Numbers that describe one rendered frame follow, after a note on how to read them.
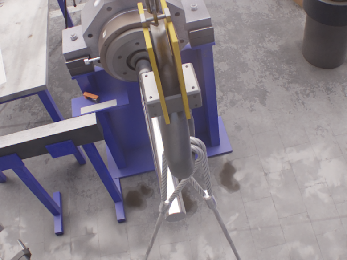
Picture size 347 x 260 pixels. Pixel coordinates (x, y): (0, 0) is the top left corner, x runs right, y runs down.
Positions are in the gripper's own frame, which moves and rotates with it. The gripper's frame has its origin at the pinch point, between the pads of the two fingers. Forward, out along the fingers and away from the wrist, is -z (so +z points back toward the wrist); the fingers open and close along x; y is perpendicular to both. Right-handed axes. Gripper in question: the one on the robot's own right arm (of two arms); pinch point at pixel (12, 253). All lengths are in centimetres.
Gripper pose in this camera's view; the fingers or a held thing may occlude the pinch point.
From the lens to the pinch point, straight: 173.1
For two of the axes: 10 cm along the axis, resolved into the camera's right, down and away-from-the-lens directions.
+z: 6.8, 5.3, -5.0
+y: -1.5, -5.7, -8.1
